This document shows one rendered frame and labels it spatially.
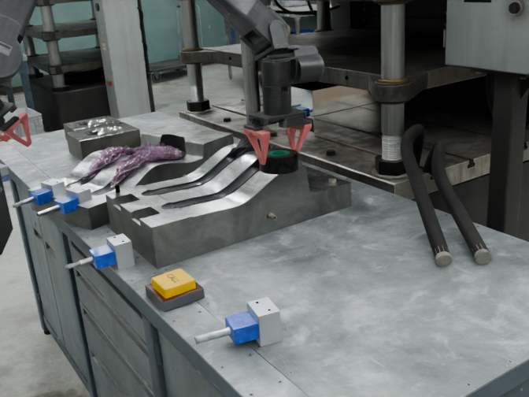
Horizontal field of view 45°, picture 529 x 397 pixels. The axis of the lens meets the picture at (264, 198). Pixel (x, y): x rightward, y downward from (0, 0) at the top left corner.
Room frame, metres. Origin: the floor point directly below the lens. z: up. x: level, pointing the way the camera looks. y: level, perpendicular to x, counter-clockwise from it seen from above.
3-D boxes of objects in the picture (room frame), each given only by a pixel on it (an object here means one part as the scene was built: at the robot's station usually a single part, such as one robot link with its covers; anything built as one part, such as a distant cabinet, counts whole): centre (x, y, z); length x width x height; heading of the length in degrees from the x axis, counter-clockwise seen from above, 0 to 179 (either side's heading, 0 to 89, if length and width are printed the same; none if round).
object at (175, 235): (1.38, 0.08, 0.87); 0.50 x 0.26 x 0.14; 122
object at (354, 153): (2.35, -0.36, 0.76); 1.30 x 0.84 x 0.07; 32
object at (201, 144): (1.64, 0.34, 0.86); 0.50 x 0.26 x 0.11; 139
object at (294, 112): (1.26, -0.04, 1.09); 0.10 x 0.07 x 0.07; 123
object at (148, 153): (1.63, 0.33, 0.90); 0.26 x 0.18 x 0.08; 139
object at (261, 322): (0.85, 0.06, 0.83); 0.13 x 0.05 x 0.05; 111
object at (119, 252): (1.15, 0.34, 0.83); 0.13 x 0.05 x 0.05; 120
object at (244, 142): (1.38, 0.10, 0.92); 0.35 x 0.16 x 0.09; 122
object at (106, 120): (2.24, 0.59, 0.83); 0.17 x 0.13 x 0.06; 122
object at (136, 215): (1.22, 0.25, 0.87); 0.05 x 0.05 x 0.04; 32
